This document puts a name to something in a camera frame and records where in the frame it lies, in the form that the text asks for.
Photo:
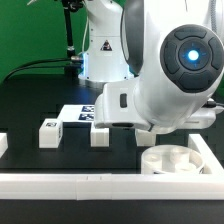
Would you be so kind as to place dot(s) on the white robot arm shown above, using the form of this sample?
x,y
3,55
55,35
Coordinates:
x,y
175,48

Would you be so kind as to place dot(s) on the white U-shaped fence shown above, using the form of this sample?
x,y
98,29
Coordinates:
x,y
207,184

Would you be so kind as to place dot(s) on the black camera stand pole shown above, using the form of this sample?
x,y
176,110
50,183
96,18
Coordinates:
x,y
69,7

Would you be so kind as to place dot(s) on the white marker sheet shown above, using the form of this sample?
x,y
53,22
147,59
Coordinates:
x,y
77,113

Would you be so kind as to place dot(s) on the white block at left edge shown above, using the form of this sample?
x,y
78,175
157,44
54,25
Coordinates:
x,y
3,143

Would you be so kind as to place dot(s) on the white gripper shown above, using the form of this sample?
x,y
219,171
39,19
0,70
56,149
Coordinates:
x,y
202,118

